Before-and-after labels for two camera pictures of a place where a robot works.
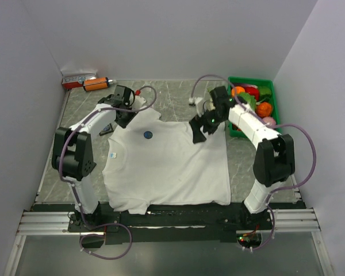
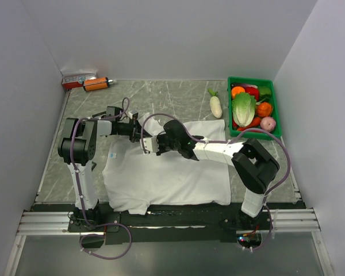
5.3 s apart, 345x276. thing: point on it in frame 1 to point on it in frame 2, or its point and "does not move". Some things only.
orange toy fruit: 239,89 does not move
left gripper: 124,123 to 135,127
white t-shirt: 151,163 does not move
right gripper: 196,123 to 160,137
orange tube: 96,84 does not move
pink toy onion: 269,120 does not move
